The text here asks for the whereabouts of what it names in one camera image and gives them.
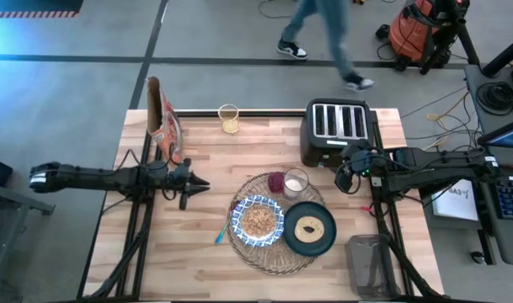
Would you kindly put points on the black keyboard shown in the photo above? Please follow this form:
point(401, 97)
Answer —
point(511, 198)

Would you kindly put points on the bagel half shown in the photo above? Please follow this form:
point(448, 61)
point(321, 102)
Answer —
point(302, 223)

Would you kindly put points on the black rig pole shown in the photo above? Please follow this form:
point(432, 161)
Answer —
point(466, 42)
point(504, 54)

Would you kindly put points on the black four-slot toaster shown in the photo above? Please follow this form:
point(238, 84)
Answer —
point(336, 143)

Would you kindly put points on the grey metal side table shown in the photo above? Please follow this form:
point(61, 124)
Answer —
point(12, 202)

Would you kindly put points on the dark mat with hazard stripe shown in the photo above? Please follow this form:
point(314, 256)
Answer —
point(33, 5)

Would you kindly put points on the clear plastic container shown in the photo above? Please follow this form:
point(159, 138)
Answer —
point(372, 269)

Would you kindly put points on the grey side desk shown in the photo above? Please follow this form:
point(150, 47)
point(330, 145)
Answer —
point(509, 244)

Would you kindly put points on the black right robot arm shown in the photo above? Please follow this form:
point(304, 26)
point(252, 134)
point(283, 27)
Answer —
point(433, 168)

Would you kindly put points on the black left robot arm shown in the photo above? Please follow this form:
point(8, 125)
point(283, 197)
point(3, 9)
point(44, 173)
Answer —
point(92, 179)

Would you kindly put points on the orange cereal box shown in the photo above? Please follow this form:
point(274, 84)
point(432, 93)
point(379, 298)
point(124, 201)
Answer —
point(165, 122)

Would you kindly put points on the blue floral paper bowl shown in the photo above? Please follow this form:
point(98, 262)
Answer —
point(237, 221)

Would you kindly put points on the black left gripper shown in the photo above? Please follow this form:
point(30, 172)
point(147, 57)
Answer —
point(178, 177)

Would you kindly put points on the clear cup with white filling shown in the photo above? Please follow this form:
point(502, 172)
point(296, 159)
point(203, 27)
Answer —
point(296, 184)

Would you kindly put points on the person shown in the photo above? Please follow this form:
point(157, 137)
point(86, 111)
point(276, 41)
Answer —
point(336, 33)

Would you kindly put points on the white paper sheet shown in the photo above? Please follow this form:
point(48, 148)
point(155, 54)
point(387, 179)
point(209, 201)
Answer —
point(456, 202)

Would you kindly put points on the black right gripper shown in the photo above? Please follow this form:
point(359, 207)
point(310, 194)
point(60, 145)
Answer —
point(359, 157)

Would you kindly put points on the round woven placemat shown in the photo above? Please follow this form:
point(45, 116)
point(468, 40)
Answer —
point(277, 263)

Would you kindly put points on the dark green plate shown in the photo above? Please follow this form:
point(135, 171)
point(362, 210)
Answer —
point(310, 250)

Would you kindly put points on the brown cereal heap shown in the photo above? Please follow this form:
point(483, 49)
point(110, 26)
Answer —
point(259, 220)

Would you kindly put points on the orange shop vacuum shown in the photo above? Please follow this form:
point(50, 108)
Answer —
point(412, 31)

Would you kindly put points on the clear glass with yellow filling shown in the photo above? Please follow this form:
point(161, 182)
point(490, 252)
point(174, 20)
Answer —
point(229, 122)

